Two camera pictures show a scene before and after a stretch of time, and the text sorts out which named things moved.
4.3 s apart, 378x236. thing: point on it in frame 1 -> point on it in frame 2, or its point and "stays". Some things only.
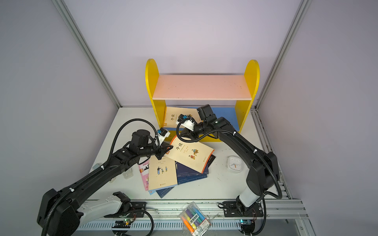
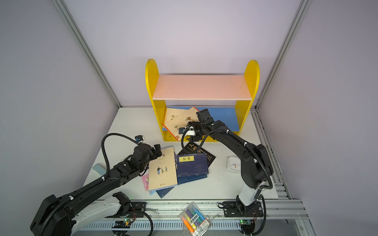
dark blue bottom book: (162, 192) stays
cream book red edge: (194, 155) -> (181, 121)
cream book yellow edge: (172, 114) stays
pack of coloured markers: (194, 221) stays
